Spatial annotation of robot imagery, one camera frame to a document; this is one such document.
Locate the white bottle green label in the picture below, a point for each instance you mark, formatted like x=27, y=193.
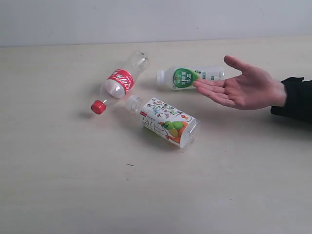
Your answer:
x=182, y=78

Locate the black sleeved forearm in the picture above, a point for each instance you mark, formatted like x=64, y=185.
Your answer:
x=298, y=103

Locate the person's open right hand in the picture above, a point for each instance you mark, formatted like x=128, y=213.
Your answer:
x=252, y=90

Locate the clear cola bottle red label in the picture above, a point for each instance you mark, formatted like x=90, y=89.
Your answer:
x=120, y=82

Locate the clear tea bottle illustrated label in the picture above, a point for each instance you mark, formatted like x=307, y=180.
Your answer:
x=168, y=122

